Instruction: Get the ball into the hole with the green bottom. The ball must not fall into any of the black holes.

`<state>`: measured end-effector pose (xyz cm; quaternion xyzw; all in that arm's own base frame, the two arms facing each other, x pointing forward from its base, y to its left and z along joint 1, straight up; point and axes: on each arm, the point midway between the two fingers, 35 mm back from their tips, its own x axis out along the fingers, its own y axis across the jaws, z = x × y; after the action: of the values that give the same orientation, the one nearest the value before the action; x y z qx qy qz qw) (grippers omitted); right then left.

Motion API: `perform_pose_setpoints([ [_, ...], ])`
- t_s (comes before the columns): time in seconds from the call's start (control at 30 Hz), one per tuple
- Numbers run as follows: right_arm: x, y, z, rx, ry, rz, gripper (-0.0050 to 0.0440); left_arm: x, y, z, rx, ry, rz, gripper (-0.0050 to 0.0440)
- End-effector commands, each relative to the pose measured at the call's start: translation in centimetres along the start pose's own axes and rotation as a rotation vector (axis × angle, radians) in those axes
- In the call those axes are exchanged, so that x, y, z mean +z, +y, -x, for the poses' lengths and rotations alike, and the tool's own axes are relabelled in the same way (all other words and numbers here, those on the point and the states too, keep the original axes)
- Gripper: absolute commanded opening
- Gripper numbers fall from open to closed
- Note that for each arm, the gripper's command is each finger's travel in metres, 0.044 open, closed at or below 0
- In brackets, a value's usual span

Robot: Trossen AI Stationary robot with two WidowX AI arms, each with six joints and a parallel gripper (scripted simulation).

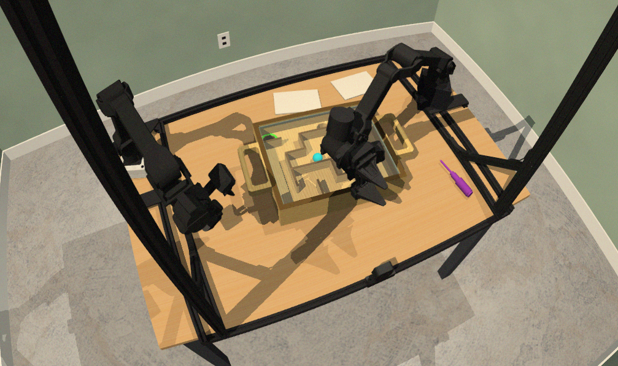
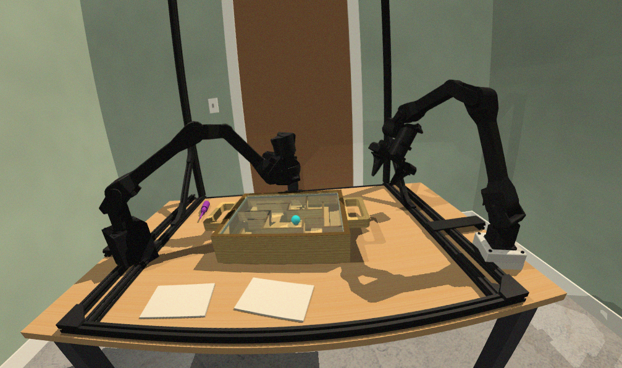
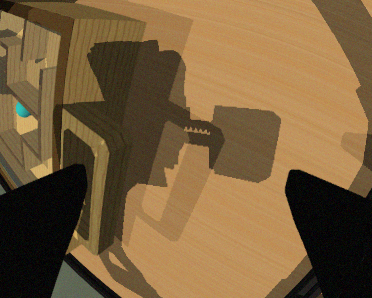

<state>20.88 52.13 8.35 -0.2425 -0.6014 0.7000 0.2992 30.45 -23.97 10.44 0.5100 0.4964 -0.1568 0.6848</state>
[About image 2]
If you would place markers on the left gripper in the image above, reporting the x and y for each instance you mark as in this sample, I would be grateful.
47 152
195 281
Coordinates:
398 148

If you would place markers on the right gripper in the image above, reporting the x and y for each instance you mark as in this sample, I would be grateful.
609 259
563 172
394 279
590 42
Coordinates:
284 179

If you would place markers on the wooden maze board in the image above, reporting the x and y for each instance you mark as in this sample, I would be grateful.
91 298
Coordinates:
295 219

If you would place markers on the cream flat square tile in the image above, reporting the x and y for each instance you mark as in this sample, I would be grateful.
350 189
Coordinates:
179 301
277 299

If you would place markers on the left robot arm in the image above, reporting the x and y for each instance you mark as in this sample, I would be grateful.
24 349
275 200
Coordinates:
499 197

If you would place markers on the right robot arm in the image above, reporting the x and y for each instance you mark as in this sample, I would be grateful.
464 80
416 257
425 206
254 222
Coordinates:
127 186

